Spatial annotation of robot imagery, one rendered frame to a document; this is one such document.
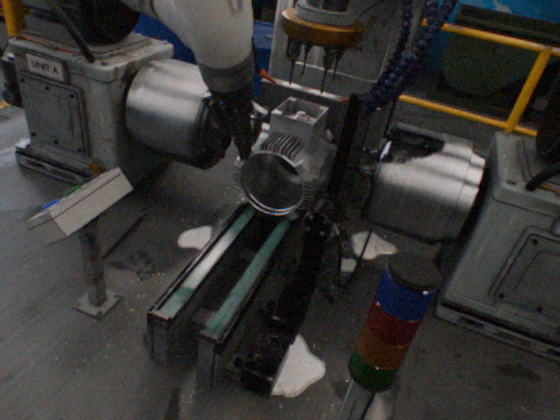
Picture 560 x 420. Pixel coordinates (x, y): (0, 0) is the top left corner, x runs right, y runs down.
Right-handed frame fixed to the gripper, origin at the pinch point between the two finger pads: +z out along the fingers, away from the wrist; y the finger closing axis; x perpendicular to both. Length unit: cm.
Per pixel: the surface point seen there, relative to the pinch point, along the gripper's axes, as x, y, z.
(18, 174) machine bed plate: 14, 66, 27
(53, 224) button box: 32.4, 16.1, -14.3
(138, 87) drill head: -9.3, 32.5, 4.2
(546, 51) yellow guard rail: -188, -88, 118
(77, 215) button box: 29.2, 15.1, -12.1
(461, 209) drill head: -4.9, -45.4, 6.7
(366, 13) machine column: -47.1, -11.8, 1.3
